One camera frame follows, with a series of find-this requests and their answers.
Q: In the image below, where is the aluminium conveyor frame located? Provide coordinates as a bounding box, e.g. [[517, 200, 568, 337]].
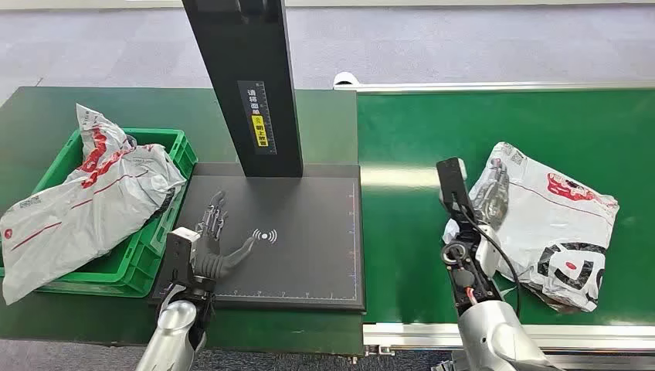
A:
[[332, 77, 655, 371]]

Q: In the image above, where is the green plastic crate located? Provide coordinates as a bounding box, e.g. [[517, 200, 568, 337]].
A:
[[0, 128, 199, 300]]

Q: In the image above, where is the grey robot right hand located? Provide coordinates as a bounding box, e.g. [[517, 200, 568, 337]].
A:
[[470, 158, 511, 230]]

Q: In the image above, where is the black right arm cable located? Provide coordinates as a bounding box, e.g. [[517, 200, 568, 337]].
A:
[[454, 203, 522, 319]]

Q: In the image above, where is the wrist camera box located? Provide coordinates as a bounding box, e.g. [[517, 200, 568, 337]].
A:
[[162, 226, 202, 295], [436, 157, 470, 216]]

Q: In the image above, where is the green conveyor belt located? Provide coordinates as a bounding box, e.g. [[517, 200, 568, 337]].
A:
[[356, 89, 655, 327]]

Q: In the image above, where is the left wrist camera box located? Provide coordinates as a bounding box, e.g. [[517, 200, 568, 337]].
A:
[[162, 226, 202, 295]]

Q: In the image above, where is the white package with black logo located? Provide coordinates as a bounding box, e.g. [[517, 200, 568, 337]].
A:
[[442, 141, 621, 314]]

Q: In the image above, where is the black scanner base plate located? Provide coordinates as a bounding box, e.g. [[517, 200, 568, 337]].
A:
[[149, 162, 367, 314]]

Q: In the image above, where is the black scanner column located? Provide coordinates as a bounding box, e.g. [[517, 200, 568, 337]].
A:
[[182, 0, 305, 179]]

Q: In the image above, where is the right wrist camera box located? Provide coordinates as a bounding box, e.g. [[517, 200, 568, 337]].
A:
[[436, 157, 470, 216]]

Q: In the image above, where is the black and yellow column label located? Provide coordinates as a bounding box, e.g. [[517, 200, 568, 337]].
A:
[[236, 80, 278, 156]]

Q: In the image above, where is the white package with red print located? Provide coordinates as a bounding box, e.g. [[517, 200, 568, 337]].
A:
[[0, 104, 188, 306]]

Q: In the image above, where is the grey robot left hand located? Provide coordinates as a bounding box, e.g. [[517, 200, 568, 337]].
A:
[[193, 190, 257, 281]]

